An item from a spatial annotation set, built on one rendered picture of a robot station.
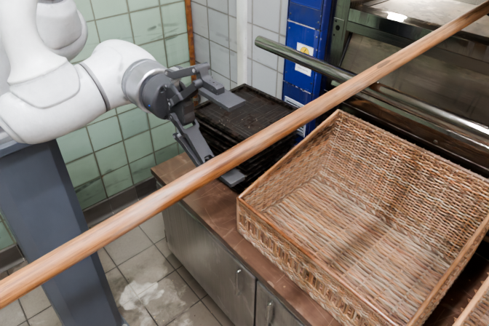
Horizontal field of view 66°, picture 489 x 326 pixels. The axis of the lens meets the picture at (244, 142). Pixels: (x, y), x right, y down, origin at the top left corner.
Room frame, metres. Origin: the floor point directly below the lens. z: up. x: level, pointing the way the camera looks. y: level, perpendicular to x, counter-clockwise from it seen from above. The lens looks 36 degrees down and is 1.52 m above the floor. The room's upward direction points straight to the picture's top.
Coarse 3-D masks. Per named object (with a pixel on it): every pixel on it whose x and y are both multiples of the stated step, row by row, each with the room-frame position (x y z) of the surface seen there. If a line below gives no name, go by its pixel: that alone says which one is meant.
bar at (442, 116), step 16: (272, 48) 0.89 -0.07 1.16; (288, 48) 0.86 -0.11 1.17; (304, 64) 0.81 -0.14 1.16; (320, 64) 0.78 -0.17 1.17; (336, 80) 0.74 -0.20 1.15; (384, 96) 0.65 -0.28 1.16; (400, 96) 0.63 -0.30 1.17; (416, 112) 0.60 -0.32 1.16; (432, 112) 0.58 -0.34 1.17; (448, 112) 0.57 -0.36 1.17; (448, 128) 0.55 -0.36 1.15; (464, 128) 0.53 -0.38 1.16; (480, 128) 0.52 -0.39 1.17
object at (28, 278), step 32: (448, 32) 0.83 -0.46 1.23; (384, 64) 0.70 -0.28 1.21; (320, 96) 0.60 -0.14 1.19; (288, 128) 0.53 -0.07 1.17; (224, 160) 0.45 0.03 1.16; (160, 192) 0.39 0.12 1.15; (192, 192) 0.41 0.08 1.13; (128, 224) 0.34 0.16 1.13; (64, 256) 0.30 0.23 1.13; (0, 288) 0.25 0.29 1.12; (32, 288) 0.26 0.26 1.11
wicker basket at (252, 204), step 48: (336, 144) 1.07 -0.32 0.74; (384, 144) 0.96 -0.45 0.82; (288, 192) 0.95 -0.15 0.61; (336, 192) 0.98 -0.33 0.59; (384, 192) 0.89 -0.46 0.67; (432, 192) 0.81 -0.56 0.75; (480, 192) 0.74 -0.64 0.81; (288, 240) 0.65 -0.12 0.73; (336, 240) 0.76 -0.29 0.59; (384, 240) 0.76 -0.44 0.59; (432, 240) 0.74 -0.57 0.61; (480, 240) 0.68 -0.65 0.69; (336, 288) 0.53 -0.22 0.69; (384, 288) 0.60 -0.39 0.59; (432, 288) 0.49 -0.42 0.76
